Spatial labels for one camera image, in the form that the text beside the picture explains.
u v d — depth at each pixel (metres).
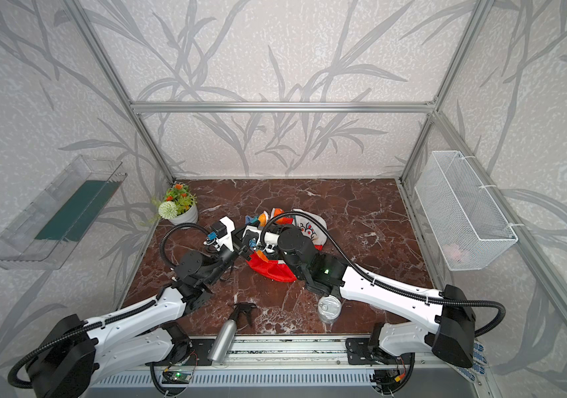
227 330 0.75
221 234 0.58
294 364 0.73
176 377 0.71
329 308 0.77
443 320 0.40
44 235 0.62
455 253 0.72
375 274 0.48
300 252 0.48
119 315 0.47
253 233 0.57
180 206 0.89
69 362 0.40
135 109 0.94
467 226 0.62
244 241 0.56
